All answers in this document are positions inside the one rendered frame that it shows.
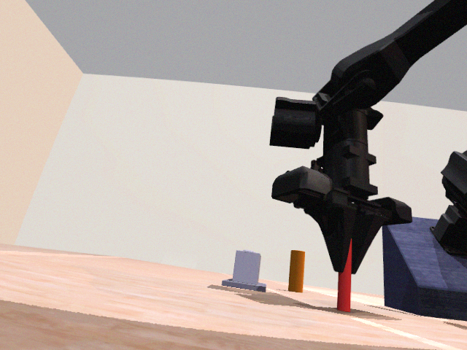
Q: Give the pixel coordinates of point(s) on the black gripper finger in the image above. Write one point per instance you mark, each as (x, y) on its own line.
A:
(336, 222)
(364, 230)

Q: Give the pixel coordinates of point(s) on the dark red peg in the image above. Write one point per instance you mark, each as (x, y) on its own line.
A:
(344, 285)

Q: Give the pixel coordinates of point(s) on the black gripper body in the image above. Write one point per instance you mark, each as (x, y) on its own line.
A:
(345, 179)

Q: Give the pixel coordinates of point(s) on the orange cylinder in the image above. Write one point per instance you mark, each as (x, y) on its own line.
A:
(296, 274)

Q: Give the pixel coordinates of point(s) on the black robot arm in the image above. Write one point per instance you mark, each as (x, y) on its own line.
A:
(363, 79)

